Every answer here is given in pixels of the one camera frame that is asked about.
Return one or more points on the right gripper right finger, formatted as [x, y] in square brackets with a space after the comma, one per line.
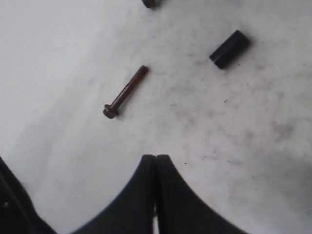
[180, 202]

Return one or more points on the black cylindrical sleeve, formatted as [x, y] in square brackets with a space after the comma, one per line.
[229, 49]

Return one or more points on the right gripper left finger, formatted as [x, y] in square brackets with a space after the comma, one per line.
[131, 200]

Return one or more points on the dark brown flanged bolt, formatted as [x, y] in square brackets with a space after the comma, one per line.
[149, 3]
[126, 90]

